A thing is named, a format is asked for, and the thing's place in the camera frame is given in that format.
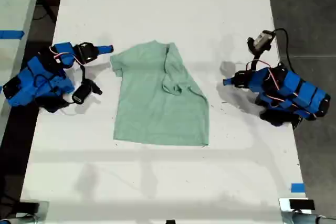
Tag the metal plate with black box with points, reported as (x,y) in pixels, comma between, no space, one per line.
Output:
(302,204)

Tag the small black block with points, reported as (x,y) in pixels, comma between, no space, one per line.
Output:
(170,222)

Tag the grey metal pole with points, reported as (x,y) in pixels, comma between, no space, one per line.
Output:
(307,218)
(21,219)

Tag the short blue tape strip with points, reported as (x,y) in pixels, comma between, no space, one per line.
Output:
(297,187)

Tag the black camera box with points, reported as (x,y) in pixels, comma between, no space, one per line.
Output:
(81,93)

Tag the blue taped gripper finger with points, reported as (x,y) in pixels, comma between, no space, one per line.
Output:
(229,83)
(229,79)
(105,47)
(105,51)

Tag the grey topped camera box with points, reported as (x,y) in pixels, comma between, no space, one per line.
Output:
(262,40)

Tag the pale green T-shirt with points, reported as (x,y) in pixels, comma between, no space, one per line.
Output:
(160,103)

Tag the black table clamp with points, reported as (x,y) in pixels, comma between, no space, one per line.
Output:
(30,205)

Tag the black camera stalk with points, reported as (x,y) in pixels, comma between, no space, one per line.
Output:
(256,60)
(83,73)

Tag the pale grey side table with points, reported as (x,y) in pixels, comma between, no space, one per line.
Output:
(15,3)

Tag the long blue tape strip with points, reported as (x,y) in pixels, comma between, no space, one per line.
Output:
(11,34)

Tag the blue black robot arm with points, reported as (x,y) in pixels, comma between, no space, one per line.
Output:
(39,77)
(291,93)

